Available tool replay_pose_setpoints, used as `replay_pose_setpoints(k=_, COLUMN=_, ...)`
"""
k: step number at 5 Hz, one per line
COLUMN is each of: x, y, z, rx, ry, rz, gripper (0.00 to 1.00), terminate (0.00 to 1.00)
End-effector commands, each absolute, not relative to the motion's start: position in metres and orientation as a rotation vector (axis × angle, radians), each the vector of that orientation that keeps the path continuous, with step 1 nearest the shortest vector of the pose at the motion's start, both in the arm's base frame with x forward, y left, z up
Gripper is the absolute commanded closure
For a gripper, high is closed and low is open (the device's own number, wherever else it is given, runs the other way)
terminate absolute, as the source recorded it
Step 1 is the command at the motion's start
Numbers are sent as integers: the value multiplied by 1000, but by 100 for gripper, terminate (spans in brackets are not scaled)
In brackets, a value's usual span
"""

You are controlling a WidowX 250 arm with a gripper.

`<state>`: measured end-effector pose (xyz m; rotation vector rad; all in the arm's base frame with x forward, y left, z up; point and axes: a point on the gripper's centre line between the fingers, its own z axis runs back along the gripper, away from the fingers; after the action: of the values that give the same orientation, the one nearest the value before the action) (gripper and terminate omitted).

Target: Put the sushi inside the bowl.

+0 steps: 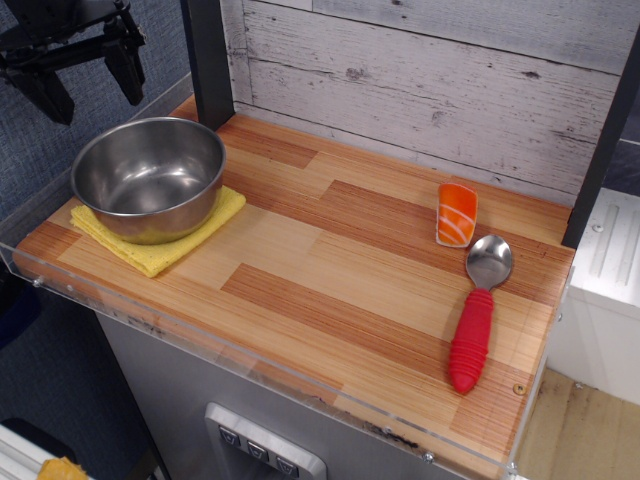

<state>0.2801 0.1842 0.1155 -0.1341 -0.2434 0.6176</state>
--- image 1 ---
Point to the orange toy salmon sushi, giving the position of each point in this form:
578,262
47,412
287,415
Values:
456,215

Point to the grey toy fridge cabinet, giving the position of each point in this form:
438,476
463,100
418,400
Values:
210,400

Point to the black vertical post left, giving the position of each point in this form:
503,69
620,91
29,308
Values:
206,44

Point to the silver dispenser button panel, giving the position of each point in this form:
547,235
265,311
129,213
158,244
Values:
249,451

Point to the black vertical post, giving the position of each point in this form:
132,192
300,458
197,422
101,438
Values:
206,44
610,135

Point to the stainless steel metal bowl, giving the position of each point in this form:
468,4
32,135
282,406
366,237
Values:
151,181

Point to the clear acrylic edge guard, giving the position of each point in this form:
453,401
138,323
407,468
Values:
240,350

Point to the red handled metal spoon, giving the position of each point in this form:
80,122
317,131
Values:
488,265

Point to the black vertical post right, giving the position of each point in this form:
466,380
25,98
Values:
610,135

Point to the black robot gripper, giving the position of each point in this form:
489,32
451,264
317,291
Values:
53,35

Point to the white ribbed box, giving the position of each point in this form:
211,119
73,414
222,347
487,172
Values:
595,340

